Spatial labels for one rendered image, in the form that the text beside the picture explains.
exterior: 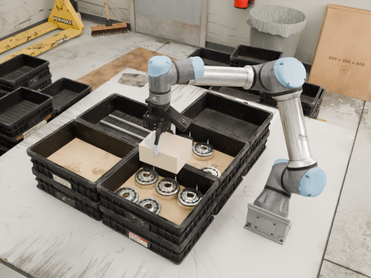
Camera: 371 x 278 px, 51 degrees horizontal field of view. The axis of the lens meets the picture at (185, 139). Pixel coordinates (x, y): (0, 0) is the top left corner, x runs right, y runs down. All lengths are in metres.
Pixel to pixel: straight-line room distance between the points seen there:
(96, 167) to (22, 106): 1.30
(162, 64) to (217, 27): 3.56
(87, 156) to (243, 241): 0.80
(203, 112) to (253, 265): 0.91
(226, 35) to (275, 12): 0.70
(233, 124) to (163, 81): 0.87
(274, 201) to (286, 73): 0.52
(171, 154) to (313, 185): 0.54
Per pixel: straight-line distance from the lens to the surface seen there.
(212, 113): 2.16
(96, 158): 1.86
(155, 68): 1.26
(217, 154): 1.87
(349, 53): 4.27
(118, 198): 1.52
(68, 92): 3.30
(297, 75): 1.49
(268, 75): 1.52
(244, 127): 2.08
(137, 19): 5.29
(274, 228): 1.67
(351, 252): 2.75
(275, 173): 1.66
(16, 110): 2.98
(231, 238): 1.69
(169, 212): 1.59
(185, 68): 1.31
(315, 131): 2.39
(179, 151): 1.41
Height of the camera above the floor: 2.01
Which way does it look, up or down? 37 degrees down
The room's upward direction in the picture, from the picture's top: 2 degrees clockwise
